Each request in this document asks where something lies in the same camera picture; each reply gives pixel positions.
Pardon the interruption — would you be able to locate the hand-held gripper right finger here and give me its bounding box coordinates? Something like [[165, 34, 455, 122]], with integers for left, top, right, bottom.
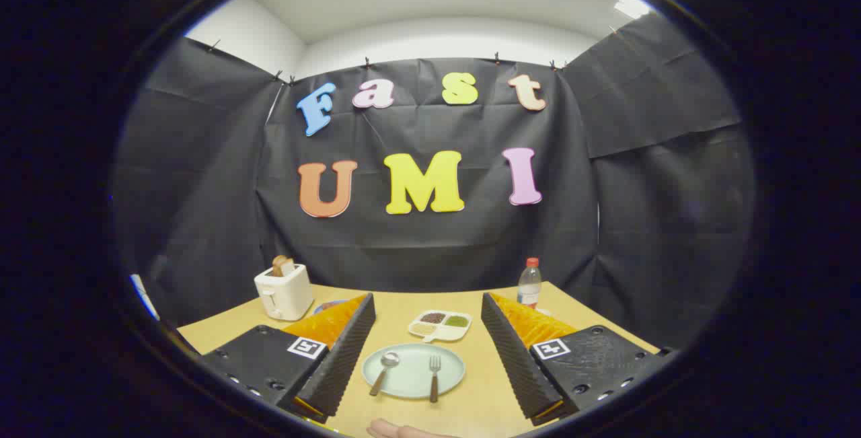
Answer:
[[480, 292, 677, 427]]

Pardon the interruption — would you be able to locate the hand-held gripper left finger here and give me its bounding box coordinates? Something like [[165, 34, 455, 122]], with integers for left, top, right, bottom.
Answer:
[[200, 293, 377, 425]]

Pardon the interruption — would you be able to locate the metal spoon wooden handle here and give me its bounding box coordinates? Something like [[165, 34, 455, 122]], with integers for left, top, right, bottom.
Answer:
[[369, 351, 401, 397]]

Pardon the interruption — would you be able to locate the pale green plate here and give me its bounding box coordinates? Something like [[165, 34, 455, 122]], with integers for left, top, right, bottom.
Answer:
[[361, 342, 466, 400]]

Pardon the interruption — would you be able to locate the white divided dish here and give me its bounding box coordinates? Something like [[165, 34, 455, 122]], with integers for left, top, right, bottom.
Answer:
[[408, 309, 473, 344]]

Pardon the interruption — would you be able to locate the clear red-capped water bottle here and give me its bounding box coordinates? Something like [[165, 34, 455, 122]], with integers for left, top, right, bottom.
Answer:
[[517, 258, 543, 309]]

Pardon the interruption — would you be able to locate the white toaster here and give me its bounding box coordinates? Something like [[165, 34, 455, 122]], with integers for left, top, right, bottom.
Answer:
[[254, 263, 315, 322]]

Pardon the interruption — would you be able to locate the black backdrop cloth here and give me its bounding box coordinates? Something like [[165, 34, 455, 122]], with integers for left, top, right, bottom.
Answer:
[[111, 11, 757, 351]]

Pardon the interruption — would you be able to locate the small ceiling light panel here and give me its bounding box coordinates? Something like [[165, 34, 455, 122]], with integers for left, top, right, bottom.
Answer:
[[613, 0, 653, 20]]

